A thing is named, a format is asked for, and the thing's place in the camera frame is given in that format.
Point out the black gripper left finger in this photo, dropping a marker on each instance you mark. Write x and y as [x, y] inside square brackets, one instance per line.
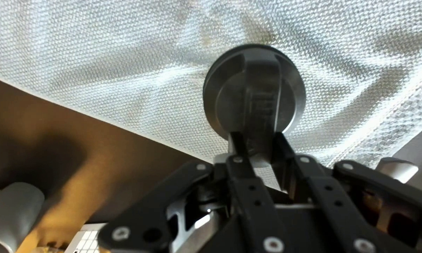
[247, 205]

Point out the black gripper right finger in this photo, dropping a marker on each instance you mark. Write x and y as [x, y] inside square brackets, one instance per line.
[331, 211]

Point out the white plastic basket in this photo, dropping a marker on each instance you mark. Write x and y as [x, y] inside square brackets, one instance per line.
[86, 239]

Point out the light blue towel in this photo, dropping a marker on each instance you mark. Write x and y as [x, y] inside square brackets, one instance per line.
[103, 61]

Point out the steel utensil holder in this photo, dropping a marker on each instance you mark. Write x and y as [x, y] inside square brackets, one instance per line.
[11, 212]

